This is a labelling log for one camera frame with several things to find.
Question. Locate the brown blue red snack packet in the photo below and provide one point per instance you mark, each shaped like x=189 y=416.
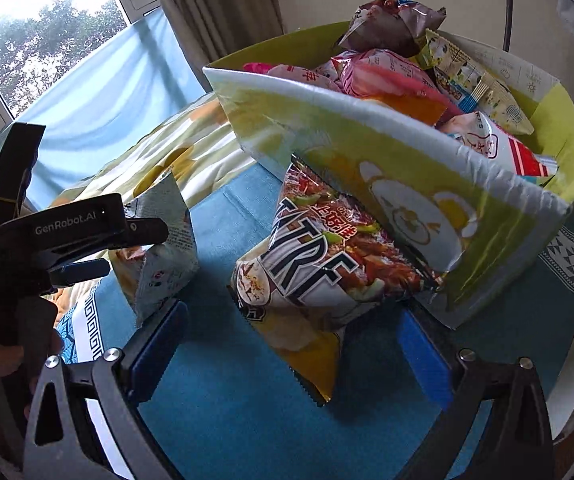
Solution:
x=382 y=27

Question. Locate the pink red snack packet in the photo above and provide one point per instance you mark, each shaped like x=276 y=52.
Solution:
x=297 y=77

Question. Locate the blue patterned tablecloth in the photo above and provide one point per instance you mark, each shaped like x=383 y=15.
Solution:
x=237 y=410

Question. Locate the red white striped snack packet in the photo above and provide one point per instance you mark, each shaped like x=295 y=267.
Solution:
x=512 y=152

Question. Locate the light blue window cloth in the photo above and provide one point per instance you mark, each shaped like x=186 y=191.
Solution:
x=112 y=90

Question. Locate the orange snack packet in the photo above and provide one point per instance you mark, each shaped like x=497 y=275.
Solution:
x=407 y=107

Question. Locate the light pink snack packet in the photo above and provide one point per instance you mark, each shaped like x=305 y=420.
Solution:
x=387 y=72

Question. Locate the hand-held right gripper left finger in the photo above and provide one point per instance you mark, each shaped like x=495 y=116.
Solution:
x=154 y=355

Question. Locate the floral green yellow blanket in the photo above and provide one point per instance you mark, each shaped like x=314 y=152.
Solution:
x=177 y=145

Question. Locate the beige curtain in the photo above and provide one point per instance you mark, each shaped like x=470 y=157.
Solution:
x=207 y=10

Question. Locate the white printed snack packet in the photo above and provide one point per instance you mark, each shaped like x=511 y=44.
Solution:
x=167 y=260

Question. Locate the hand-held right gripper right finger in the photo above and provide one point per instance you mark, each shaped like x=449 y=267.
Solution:
x=424 y=360

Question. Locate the large red yellow chips packet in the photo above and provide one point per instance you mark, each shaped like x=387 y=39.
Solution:
x=307 y=280

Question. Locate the green cardboard box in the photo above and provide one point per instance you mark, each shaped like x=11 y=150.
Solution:
x=417 y=170

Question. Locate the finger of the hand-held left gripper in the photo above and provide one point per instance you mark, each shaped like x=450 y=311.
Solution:
x=82 y=272
x=147 y=232

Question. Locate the window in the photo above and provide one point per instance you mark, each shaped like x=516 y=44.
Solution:
x=42 y=30

